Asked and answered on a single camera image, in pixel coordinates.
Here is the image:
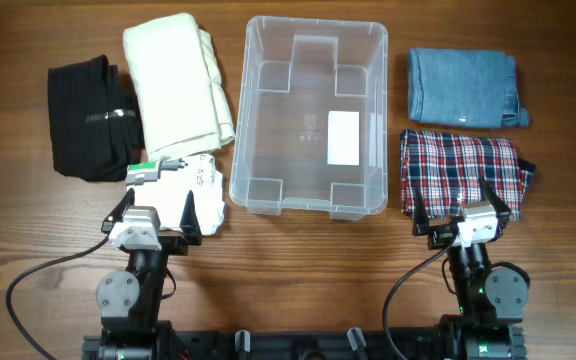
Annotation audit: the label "white printed t-shirt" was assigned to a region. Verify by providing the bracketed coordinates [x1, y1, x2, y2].
[125, 154, 225, 236]

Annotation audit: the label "black garment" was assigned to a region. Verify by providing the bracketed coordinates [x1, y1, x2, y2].
[47, 55, 144, 182]

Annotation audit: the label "blue denim jeans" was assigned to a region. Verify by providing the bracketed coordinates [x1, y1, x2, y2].
[408, 48, 530, 129]

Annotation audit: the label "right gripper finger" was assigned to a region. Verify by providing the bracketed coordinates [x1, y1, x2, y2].
[478, 177, 511, 223]
[413, 188, 429, 235]

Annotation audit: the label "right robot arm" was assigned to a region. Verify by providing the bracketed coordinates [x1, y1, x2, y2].
[413, 178, 530, 360]

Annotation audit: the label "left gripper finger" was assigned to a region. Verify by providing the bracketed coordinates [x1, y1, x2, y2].
[101, 189, 135, 233]
[180, 191, 202, 245]

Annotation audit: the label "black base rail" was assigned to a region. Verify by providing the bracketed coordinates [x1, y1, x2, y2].
[81, 327, 527, 360]

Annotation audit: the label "clear plastic storage bin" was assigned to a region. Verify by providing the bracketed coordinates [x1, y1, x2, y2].
[229, 16, 389, 221]

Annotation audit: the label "white label in bin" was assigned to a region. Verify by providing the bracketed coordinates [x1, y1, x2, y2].
[327, 111, 360, 166]

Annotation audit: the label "cream folded cloth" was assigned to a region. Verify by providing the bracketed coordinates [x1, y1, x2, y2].
[123, 13, 235, 161]

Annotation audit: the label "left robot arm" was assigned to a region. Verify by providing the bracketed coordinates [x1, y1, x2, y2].
[82, 189, 202, 360]

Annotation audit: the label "red plaid shirt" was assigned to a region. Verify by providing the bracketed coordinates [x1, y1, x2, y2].
[400, 129, 536, 221]

